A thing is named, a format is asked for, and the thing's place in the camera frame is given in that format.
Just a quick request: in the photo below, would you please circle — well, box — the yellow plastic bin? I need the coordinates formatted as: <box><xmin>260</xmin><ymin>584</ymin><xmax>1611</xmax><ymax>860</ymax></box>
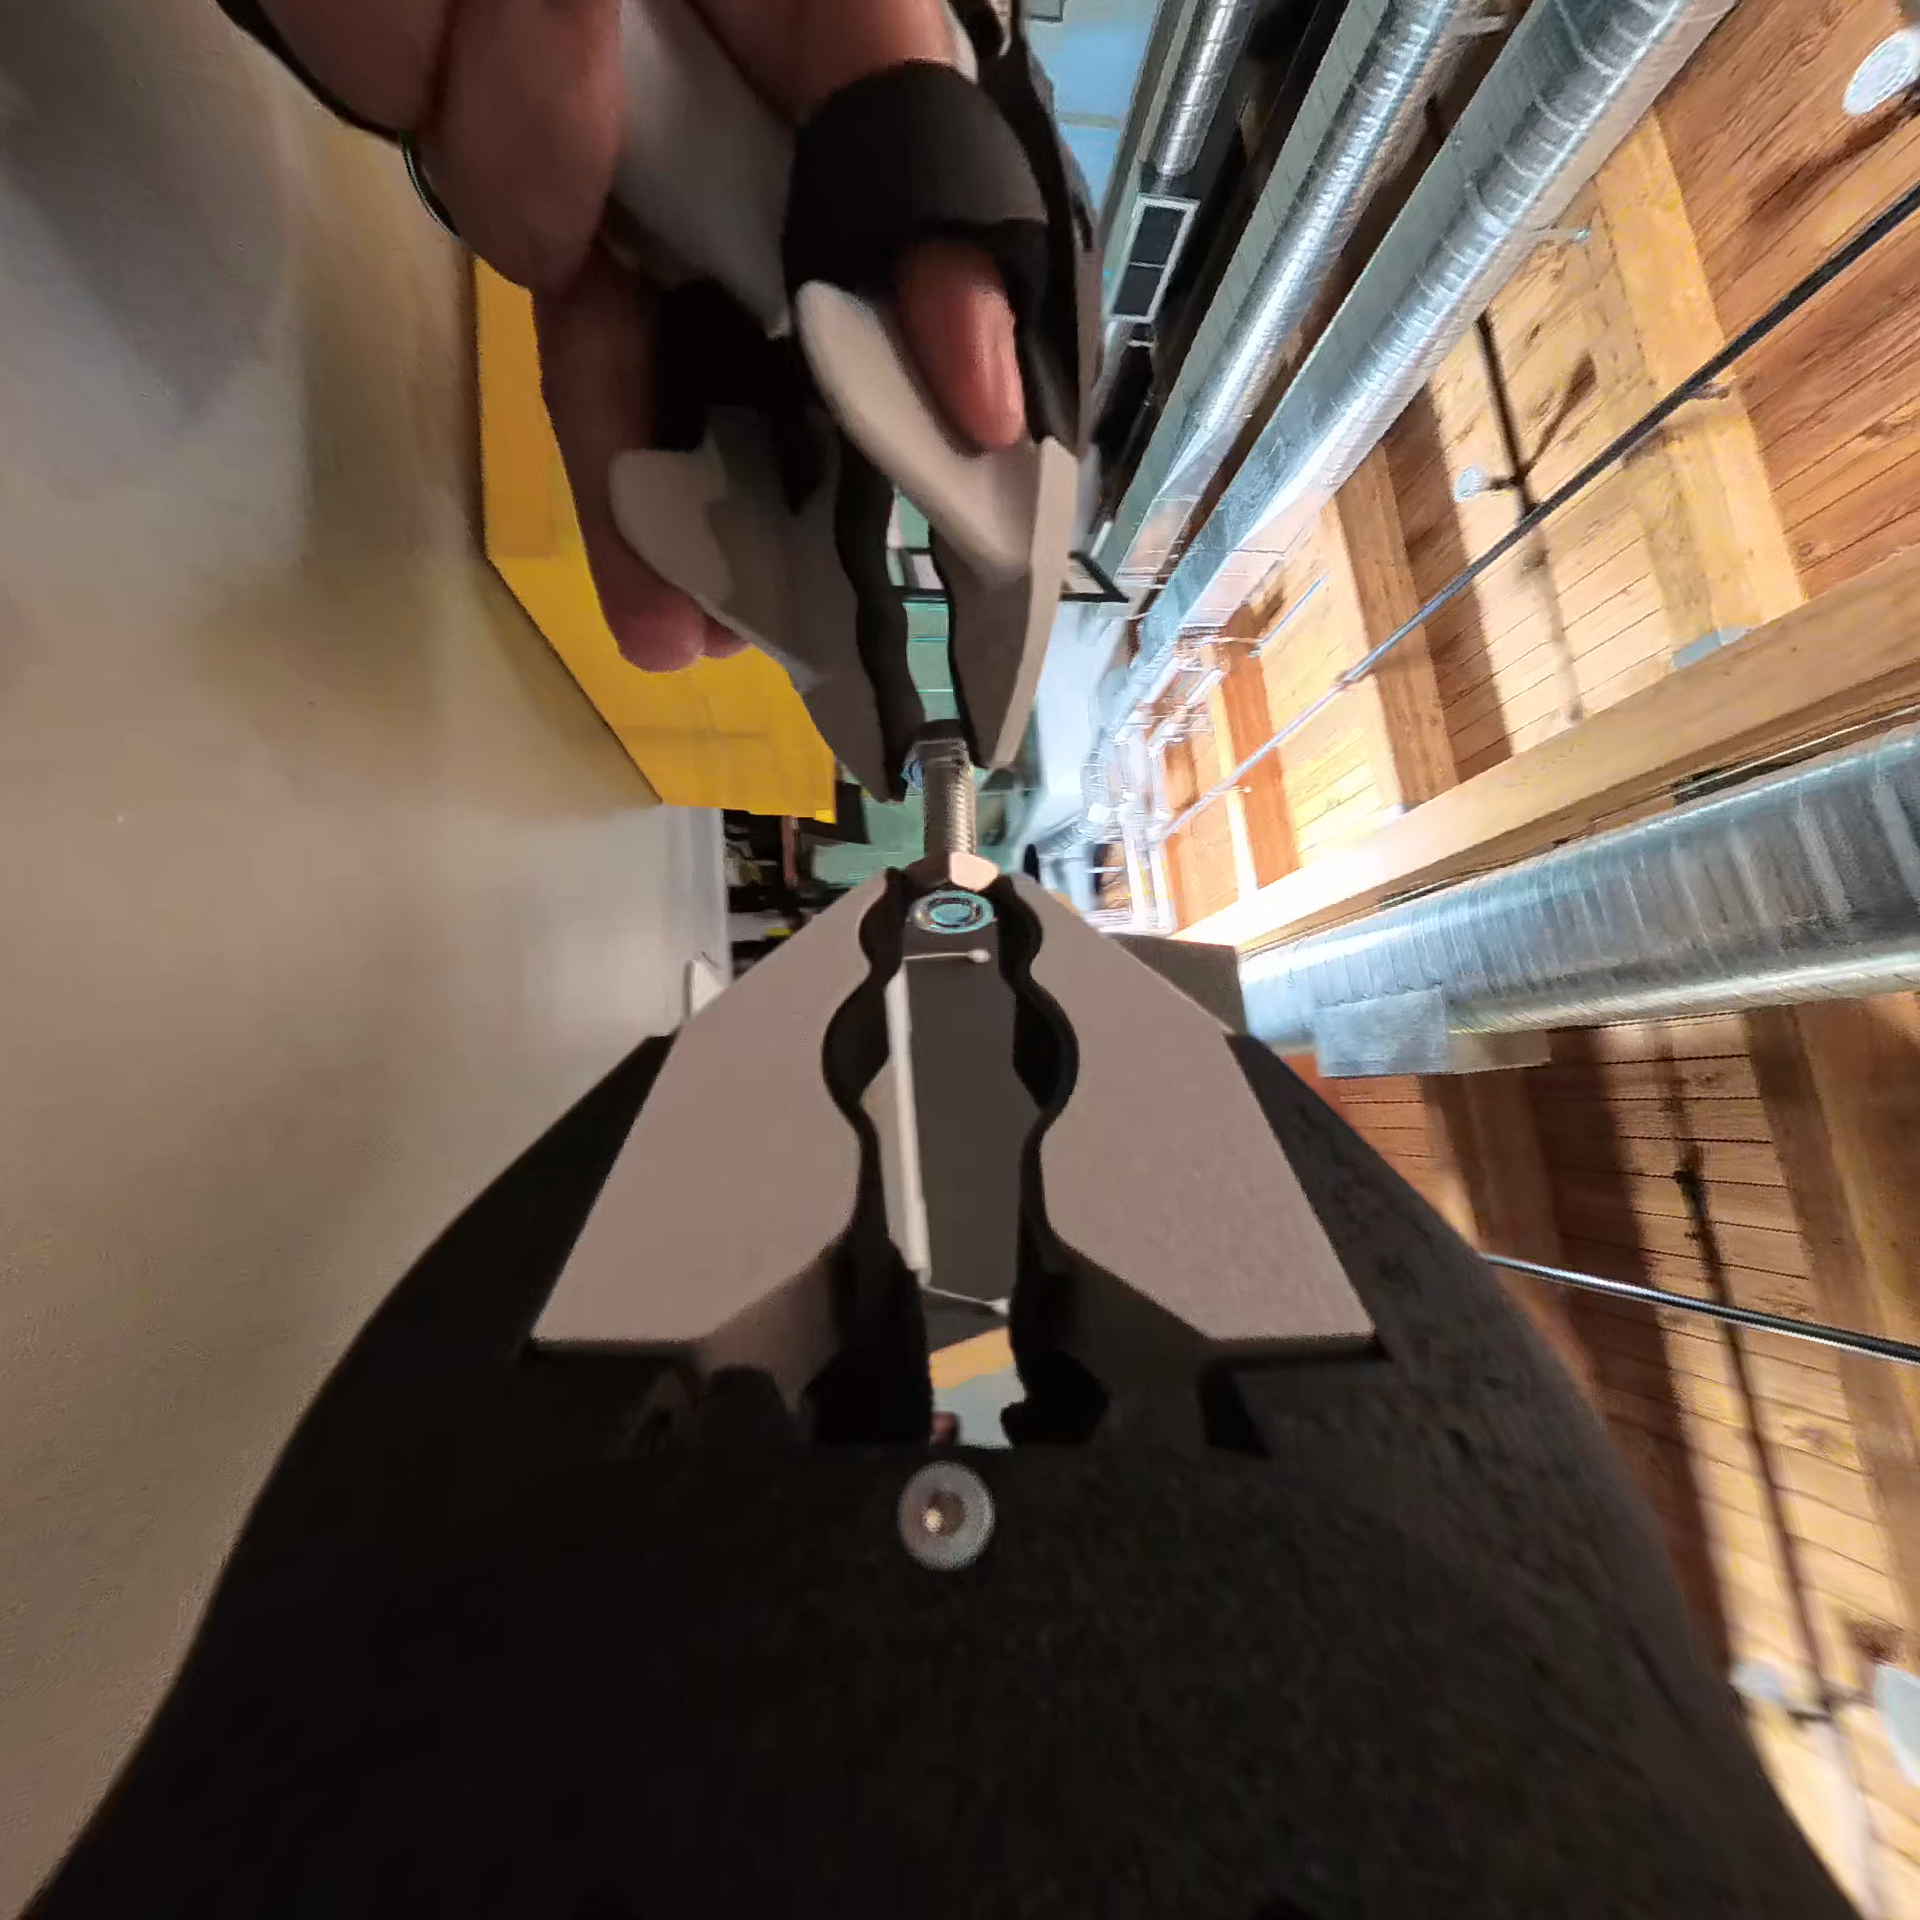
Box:
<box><xmin>472</xmin><ymin>257</ymin><xmax>838</xmax><ymax>826</ymax></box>

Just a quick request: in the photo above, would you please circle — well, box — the grey desk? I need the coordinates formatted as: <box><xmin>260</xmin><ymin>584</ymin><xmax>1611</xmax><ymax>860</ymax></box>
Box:
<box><xmin>0</xmin><ymin>0</ymin><xmax>752</xmax><ymax>1907</ymax></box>

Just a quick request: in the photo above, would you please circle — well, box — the person's left hand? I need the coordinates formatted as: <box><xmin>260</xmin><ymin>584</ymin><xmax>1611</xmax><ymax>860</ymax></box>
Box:
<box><xmin>223</xmin><ymin>0</ymin><xmax>1037</xmax><ymax>676</ymax></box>

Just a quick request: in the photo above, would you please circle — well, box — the steel hex bolt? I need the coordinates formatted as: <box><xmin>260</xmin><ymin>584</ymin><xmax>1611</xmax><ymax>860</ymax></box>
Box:
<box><xmin>901</xmin><ymin>720</ymin><xmax>992</xmax><ymax>873</ymax></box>

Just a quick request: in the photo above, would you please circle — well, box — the steel hex nut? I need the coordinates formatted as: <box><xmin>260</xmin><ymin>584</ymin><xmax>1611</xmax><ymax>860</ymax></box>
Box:
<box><xmin>884</xmin><ymin>856</ymin><xmax>1004</xmax><ymax>944</ymax></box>

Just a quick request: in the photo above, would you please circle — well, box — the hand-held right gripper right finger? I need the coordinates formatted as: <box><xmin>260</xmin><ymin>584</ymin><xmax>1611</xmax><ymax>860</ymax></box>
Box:
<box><xmin>1000</xmin><ymin>873</ymin><xmax>1382</xmax><ymax>1354</ymax></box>

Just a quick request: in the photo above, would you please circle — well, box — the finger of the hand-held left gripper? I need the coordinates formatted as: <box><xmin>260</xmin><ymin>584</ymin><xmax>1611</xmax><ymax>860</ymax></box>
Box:
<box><xmin>607</xmin><ymin>442</ymin><xmax>922</xmax><ymax>801</ymax></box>
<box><xmin>791</xmin><ymin>282</ymin><xmax>1086</xmax><ymax>776</ymax></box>

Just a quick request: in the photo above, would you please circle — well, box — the silver ventilation duct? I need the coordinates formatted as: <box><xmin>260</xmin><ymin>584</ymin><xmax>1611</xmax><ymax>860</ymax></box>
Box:
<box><xmin>1110</xmin><ymin>0</ymin><xmax>1742</xmax><ymax>601</ymax></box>
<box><xmin>1240</xmin><ymin>731</ymin><xmax>1920</xmax><ymax>1081</ymax></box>

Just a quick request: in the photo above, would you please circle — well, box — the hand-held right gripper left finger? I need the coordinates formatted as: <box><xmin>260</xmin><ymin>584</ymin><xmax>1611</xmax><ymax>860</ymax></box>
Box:
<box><xmin>528</xmin><ymin>873</ymin><xmax>923</xmax><ymax>1354</ymax></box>

